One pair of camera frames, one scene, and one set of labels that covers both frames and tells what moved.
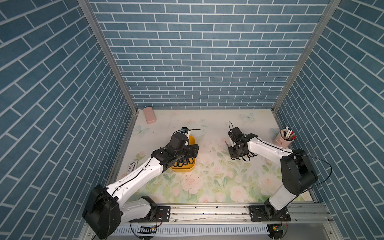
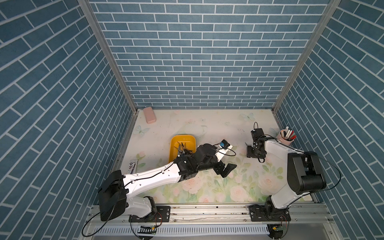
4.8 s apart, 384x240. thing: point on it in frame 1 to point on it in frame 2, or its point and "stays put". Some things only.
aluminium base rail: [302, 214] stays put
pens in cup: [288, 134] stays put
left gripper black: [195, 150] to [225, 171]
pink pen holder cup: [281, 142] stays put
